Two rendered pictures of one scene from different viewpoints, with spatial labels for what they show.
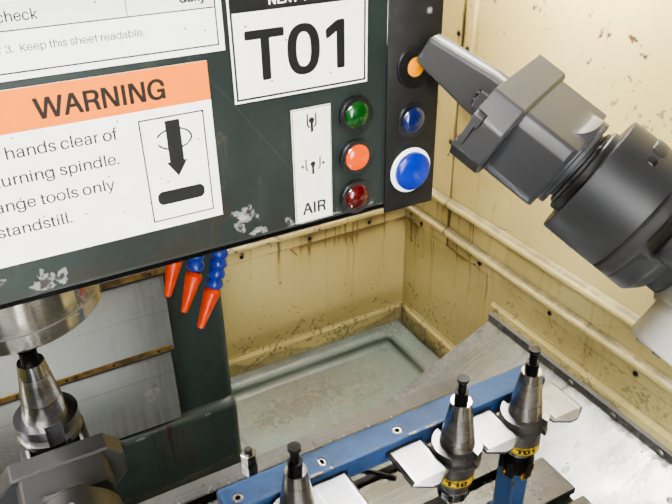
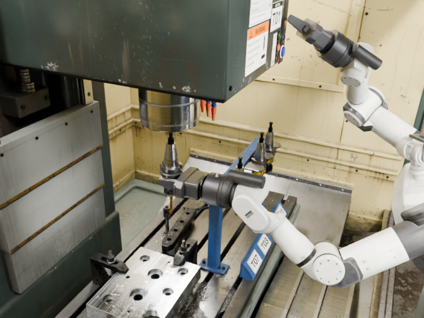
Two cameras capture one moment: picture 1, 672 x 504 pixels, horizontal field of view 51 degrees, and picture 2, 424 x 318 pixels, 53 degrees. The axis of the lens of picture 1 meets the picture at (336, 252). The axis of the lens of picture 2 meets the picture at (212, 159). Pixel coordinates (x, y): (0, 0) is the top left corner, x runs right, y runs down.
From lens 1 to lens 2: 0.93 m
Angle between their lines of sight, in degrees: 34
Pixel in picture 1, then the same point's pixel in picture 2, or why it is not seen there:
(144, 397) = (94, 212)
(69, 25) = (260, 11)
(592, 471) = not seen: hidden behind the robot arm
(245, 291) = not seen: hidden behind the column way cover
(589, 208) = (336, 47)
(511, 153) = (319, 38)
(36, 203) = (252, 57)
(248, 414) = not seen: hidden behind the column
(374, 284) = (123, 161)
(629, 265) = (344, 58)
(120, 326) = (88, 176)
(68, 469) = (194, 175)
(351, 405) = (139, 216)
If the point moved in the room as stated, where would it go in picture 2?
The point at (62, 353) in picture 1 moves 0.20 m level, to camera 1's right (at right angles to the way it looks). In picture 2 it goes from (70, 194) to (122, 177)
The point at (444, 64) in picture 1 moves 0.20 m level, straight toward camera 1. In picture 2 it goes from (295, 21) to (347, 33)
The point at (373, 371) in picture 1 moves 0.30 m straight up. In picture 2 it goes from (137, 201) to (135, 154)
